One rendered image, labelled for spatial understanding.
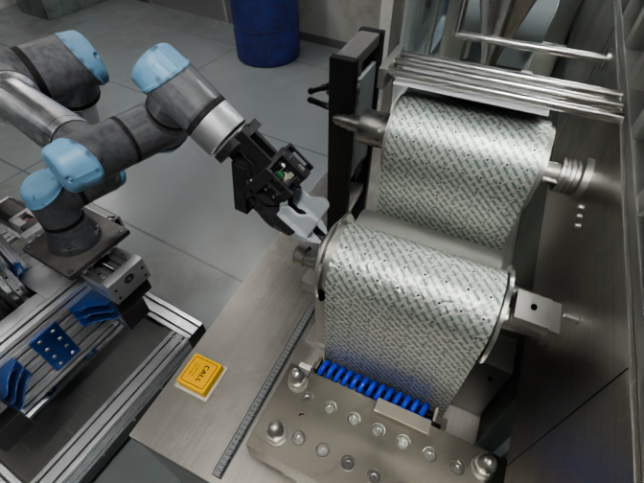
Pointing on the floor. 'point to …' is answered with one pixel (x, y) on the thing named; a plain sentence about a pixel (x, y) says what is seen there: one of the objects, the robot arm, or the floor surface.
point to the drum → (265, 32)
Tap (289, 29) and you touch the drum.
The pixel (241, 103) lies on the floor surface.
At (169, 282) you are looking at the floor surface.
